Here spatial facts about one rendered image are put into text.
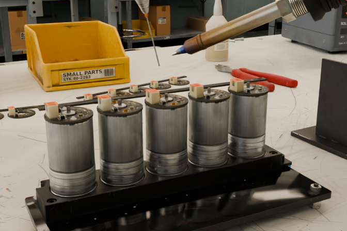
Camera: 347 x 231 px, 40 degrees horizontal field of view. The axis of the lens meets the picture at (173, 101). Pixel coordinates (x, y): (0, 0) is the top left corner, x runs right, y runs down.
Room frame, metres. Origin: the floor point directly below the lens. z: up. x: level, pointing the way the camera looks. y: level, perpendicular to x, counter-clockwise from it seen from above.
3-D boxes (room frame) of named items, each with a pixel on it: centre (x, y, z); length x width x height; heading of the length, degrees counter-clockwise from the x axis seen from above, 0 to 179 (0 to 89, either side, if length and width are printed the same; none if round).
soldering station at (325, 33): (0.79, -0.27, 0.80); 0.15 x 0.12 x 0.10; 17
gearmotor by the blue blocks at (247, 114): (0.28, -0.05, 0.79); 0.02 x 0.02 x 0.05
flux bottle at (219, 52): (0.68, -0.06, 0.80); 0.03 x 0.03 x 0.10
